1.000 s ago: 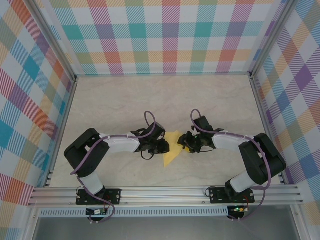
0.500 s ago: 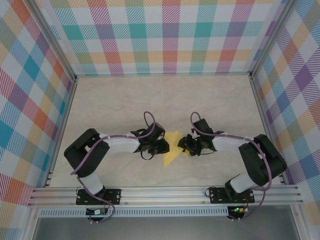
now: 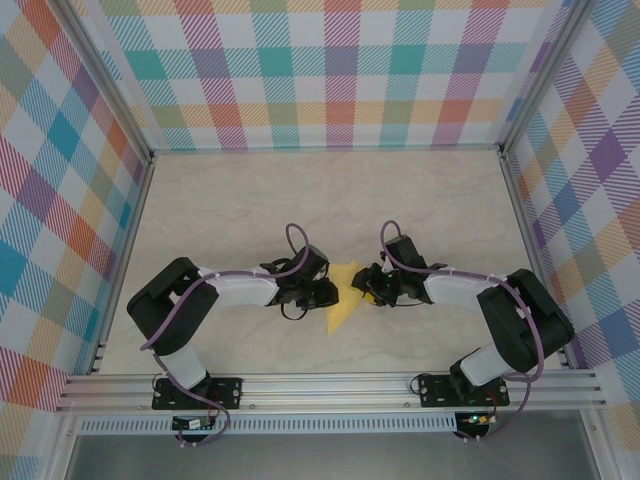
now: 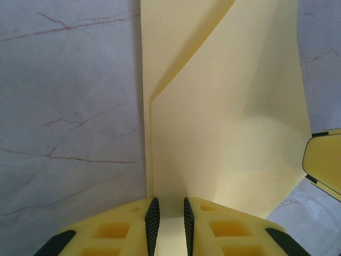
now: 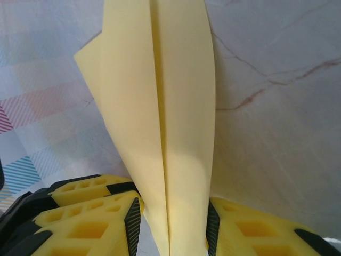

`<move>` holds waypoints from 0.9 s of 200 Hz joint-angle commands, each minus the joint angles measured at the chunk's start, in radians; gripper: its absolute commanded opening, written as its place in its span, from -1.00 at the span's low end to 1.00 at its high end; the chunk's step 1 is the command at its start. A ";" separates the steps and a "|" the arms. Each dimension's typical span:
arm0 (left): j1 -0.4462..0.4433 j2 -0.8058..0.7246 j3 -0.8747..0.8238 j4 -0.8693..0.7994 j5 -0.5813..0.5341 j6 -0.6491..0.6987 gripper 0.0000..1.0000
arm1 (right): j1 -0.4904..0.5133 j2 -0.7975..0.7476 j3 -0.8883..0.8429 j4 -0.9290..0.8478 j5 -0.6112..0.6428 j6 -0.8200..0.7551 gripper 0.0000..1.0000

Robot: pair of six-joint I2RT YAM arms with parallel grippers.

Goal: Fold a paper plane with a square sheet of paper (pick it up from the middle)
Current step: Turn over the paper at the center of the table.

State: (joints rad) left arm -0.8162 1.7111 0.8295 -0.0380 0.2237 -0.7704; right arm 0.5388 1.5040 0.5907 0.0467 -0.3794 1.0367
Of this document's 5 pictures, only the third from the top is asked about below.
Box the yellow cloth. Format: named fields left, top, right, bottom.
left=326, top=259, right=377, bottom=336

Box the grey metal panel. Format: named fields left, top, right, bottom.
left=64, top=433, right=601, bottom=480

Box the left gripper thin black cable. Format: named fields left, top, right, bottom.
left=279, top=301, right=310, bottom=322

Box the aluminium mounting rail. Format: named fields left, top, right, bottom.
left=54, top=369, right=609, bottom=414

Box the aluminium frame bar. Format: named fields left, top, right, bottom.
left=149, top=143, right=504, bottom=156

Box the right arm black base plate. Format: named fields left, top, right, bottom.
left=417, top=373, right=511, bottom=409

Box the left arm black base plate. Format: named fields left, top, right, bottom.
left=151, top=377, right=245, bottom=412

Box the slotted grey cable duct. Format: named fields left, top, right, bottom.
left=78, top=412, right=459, bottom=435

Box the aluminium side frame rail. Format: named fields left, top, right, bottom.
left=87, top=154, right=156, bottom=376
left=499, top=152, right=575, bottom=370

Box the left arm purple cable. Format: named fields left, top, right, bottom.
left=143, top=223, right=314, bottom=447

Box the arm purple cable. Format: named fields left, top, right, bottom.
left=380, top=219, right=546, bottom=444
left=143, top=223, right=314, bottom=447

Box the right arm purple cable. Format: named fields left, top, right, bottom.
left=380, top=219, right=546, bottom=444

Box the aluminium frame post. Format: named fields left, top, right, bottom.
left=58, top=0, right=155, bottom=164
left=498, top=0, right=594, bottom=156

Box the short aluminium frame leg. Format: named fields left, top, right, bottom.
left=47, top=413, right=84, bottom=480
left=579, top=410, right=615, bottom=480

